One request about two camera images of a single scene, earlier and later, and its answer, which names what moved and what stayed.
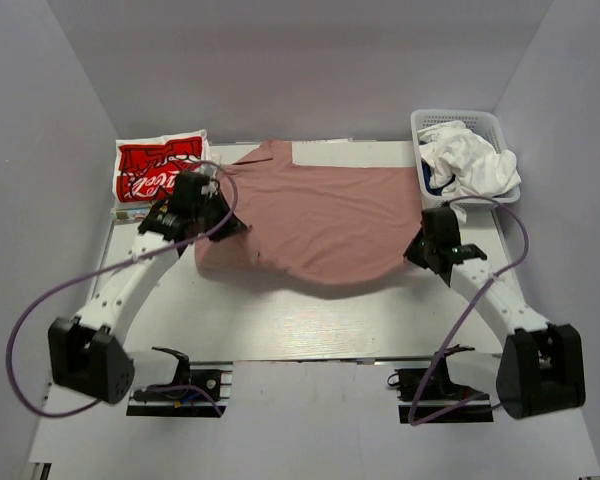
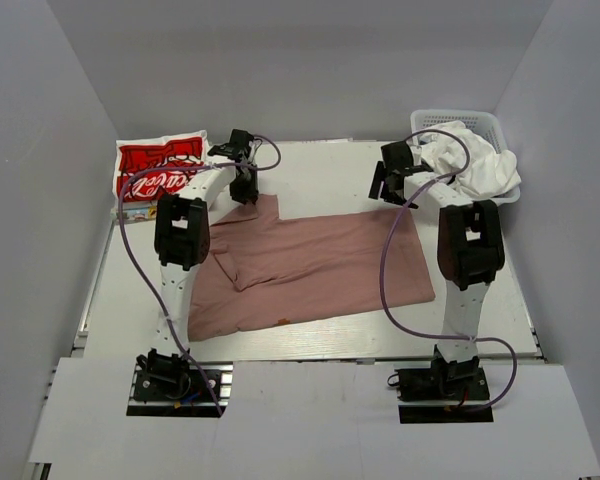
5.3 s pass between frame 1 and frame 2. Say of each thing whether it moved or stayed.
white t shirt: stayed
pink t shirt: moved
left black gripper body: moved
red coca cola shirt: stayed
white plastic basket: stayed
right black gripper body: moved
